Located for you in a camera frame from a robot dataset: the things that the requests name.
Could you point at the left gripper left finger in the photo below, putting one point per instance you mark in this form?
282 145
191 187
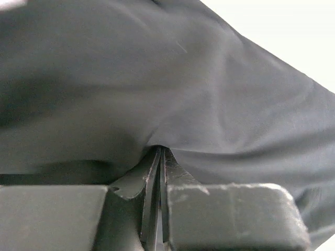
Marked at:
131 207

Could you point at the black trousers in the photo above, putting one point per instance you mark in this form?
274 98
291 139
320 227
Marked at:
88 87

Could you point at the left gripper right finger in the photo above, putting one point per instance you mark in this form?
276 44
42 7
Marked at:
180 198

